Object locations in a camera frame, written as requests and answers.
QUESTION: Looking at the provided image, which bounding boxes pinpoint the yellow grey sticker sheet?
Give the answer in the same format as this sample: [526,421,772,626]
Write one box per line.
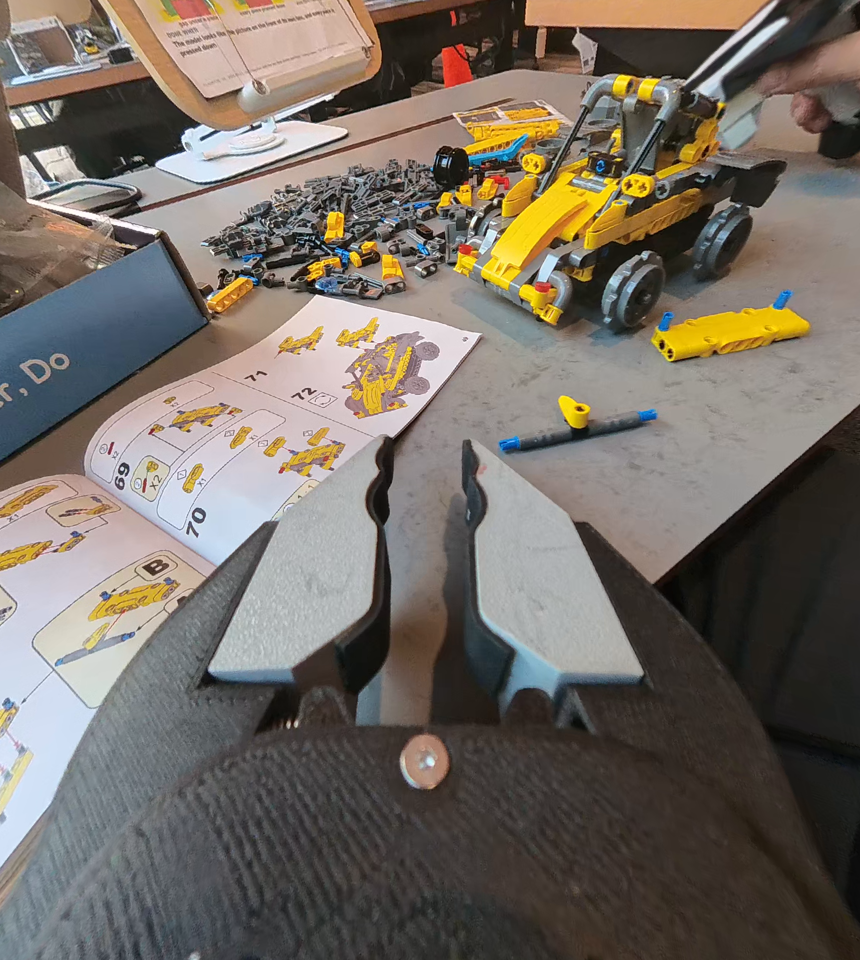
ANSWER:
[454,103,572,144]

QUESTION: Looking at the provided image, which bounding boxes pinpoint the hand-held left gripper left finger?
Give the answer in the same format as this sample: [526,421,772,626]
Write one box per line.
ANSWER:
[207,435,397,695]

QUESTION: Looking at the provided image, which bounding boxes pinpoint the wood edged background table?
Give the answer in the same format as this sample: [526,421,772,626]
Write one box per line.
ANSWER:
[6,58,153,108]

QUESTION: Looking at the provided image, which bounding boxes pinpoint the yellow grey toy brick vehicle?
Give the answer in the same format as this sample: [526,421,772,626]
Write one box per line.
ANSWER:
[454,73,788,333]

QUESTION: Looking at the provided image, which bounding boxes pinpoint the yellow rectangular brick block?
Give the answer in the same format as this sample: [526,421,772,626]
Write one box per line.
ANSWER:
[652,291,812,364]

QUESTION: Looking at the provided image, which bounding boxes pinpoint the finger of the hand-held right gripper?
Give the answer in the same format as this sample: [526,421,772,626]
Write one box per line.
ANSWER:
[681,0,860,102]
[715,90,772,151]

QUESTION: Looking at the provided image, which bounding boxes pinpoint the clear plastic bags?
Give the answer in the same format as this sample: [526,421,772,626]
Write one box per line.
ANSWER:
[0,183,142,339]

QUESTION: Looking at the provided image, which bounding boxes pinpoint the building instruction booklet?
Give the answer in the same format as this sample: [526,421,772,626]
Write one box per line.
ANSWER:
[0,294,483,901]

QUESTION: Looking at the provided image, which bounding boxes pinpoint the pile of loose brick parts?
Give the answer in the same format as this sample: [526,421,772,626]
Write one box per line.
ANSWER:
[201,146,543,314]

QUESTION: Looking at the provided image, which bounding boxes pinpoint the blue cardboard box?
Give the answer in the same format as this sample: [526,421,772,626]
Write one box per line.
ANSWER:
[0,0,209,496]

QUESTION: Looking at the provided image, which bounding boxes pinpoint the printed instruction sheet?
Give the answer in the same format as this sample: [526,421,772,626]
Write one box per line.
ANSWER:
[133,0,374,99]

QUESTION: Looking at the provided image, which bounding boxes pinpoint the blue brick separator tool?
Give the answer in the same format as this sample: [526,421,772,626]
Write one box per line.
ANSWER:
[466,133,530,162]

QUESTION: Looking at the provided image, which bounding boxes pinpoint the adjoining grey table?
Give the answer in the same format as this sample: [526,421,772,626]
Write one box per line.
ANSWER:
[122,71,603,219]

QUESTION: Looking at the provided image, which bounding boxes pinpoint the wooden document stand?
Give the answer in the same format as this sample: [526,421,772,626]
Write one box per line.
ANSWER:
[96,0,383,181]

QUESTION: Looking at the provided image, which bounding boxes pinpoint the grey desk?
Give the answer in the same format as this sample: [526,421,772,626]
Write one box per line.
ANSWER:
[0,71,860,901]

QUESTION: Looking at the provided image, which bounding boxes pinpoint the grey axle with yellow cam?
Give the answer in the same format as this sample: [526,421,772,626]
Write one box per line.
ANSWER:
[499,395,658,453]

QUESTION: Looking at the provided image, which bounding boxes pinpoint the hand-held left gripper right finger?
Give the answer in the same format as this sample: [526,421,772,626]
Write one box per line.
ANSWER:
[461,438,647,697]

